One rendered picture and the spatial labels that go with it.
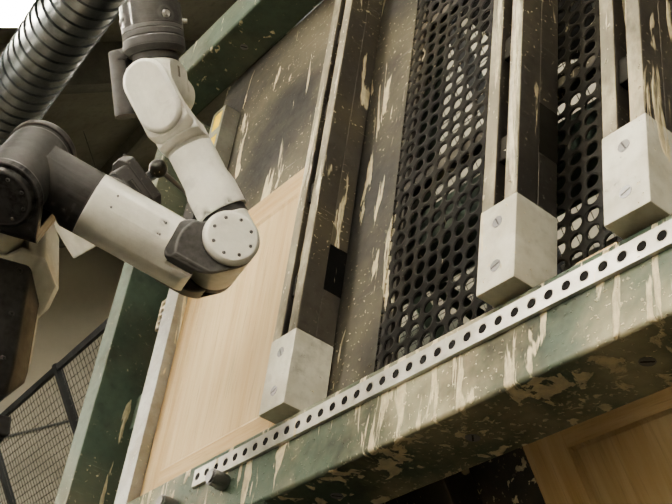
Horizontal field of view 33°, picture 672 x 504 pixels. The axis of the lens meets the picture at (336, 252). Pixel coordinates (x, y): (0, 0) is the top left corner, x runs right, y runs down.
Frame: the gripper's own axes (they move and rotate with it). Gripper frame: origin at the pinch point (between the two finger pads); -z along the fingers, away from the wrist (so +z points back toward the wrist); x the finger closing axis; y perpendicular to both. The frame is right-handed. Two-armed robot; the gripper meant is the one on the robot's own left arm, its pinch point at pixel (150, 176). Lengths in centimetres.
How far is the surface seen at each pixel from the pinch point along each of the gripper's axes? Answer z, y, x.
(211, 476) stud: 60, 38, 47
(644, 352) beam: 61, 109, 56
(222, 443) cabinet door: 47, 28, 46
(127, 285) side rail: 4.4, -21.2, 14.7
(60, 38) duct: -198, -209, -104
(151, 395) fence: 33.6, 2.3, 34.7
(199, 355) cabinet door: 27.8, 12.8, 33.8
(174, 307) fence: 17.6, 2.7, 24.3
